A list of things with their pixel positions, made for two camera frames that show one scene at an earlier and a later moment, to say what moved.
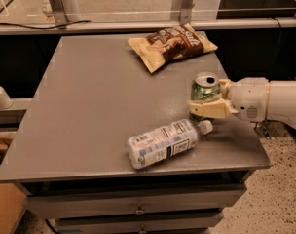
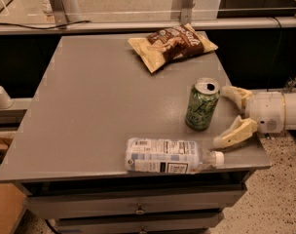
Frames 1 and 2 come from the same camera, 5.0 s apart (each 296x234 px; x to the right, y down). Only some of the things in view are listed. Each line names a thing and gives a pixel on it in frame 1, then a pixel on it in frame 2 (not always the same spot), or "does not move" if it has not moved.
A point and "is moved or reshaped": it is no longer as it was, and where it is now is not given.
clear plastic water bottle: [150, 146] -> [168, 156]
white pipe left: [1, 99] does not move
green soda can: [204, 85] is moved or reshaped
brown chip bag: [160, 48] does not move
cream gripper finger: [218, 108] -> [240, 129]
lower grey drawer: [183, 223] does not move
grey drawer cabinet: [70, 147] does not move
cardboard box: [8, 206] does not move
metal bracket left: [55, 1] does not move
